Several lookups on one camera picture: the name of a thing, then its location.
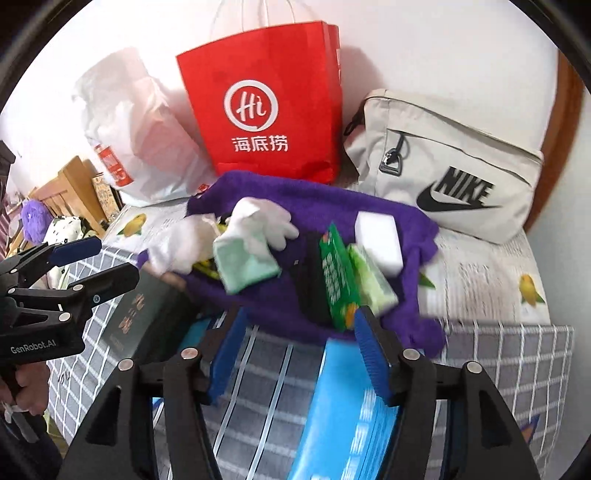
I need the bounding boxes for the purple towel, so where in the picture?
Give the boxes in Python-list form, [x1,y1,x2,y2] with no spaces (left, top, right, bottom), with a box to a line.
[139,171,446,357]

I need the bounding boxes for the white fruit print bedsheet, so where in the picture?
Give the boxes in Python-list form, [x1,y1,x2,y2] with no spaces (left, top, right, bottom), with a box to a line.
[103,201,551,324]

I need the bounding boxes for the brown wooden door frame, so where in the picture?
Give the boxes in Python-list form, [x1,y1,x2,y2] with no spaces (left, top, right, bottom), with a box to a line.
[524,52,585,232]

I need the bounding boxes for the blue tissue pack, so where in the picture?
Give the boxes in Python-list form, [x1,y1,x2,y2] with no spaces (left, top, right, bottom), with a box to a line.
[288,339,398,480]

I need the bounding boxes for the grey Nike pouch bag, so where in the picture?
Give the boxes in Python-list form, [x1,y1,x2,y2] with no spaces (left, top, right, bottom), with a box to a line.
[345,89,544,244]

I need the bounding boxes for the white mint gloves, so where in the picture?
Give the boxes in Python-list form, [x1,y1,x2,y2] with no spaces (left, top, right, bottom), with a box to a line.
[213,197,300,295]

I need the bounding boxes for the person left hand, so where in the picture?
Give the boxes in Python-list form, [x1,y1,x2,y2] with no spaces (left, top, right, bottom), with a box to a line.
[1,362,50,416]

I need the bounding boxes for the white spotted cloth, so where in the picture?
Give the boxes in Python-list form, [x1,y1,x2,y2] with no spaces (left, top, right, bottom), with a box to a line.
[44,216,92,289]

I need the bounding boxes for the light green tissue pack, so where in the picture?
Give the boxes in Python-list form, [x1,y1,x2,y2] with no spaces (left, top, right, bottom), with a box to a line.
[346,244,399,317]

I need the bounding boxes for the dark green tin box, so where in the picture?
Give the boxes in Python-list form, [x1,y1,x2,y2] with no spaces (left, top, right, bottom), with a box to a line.
[101,270,195,363]

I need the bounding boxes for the white sponge block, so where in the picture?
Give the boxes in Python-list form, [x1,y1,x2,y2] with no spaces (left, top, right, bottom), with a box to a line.
[354,211,404,278]

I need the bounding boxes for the grey checkered blanket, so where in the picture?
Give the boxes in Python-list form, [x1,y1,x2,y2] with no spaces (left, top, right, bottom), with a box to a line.
[45,244,576,480]

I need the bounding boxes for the yellow black pouch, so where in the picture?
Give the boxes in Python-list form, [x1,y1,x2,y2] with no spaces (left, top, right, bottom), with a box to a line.
[193,221,228,282]

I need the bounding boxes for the purple plush toy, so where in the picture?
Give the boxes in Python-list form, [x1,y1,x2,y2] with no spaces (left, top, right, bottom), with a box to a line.
[21,199,53,245]

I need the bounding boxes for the red paper shopping bag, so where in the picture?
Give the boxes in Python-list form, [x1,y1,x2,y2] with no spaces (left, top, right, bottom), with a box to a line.
[176,20,342,184]

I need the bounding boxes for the brown decorated box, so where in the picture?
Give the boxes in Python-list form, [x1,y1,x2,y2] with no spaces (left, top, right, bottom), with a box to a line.
[91,174,124,224]

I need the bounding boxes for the white Miniso plastic bag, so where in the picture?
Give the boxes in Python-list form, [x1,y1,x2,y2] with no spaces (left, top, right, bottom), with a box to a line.
[72,50,216,206]

